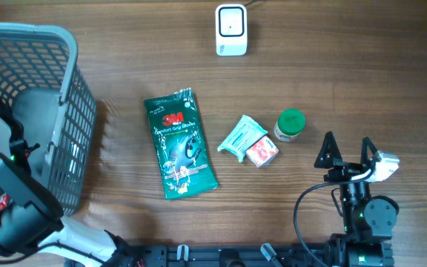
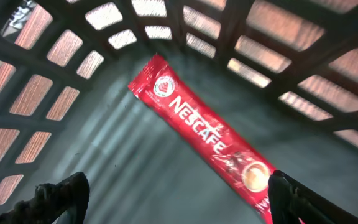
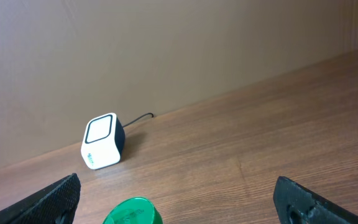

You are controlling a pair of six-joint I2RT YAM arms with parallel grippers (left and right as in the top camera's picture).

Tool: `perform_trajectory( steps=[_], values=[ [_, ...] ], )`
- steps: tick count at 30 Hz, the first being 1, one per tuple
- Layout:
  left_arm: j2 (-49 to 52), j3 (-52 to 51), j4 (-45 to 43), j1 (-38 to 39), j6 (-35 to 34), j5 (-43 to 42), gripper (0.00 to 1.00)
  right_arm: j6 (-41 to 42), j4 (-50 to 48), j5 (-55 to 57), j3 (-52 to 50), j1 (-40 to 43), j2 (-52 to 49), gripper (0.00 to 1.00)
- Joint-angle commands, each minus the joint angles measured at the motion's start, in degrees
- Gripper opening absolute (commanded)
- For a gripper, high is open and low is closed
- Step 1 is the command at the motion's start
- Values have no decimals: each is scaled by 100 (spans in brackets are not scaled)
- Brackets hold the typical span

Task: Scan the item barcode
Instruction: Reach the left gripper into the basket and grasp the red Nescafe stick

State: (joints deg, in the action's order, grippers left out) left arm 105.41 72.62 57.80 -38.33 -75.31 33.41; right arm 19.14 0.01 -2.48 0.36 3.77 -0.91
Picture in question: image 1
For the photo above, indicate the white barcode scanner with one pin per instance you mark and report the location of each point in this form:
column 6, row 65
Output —
column 231, row 30

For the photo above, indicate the red white tissue pack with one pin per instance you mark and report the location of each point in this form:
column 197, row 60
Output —
column 262, row 152

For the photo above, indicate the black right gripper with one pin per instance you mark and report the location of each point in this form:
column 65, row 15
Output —
column 344, row 170

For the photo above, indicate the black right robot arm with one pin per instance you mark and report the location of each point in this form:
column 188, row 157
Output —
column 368, row 220

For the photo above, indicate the grey plastic basket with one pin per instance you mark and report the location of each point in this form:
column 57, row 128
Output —
column 44, row 88

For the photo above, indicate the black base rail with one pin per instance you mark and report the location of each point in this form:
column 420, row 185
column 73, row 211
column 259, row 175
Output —
column 294, row 255

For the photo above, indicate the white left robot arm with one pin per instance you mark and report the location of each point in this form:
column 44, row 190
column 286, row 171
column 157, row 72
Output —
column 31, row 218

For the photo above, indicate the green 3M gloves packet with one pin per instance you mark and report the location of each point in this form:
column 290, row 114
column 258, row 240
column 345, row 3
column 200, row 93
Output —
column 180, row 145

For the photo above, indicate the light green wipes pack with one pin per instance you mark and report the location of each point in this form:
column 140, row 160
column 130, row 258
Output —
column 245, row 134

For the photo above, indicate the green lid jar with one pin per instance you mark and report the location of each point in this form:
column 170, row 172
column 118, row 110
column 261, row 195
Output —
column 289, row 125

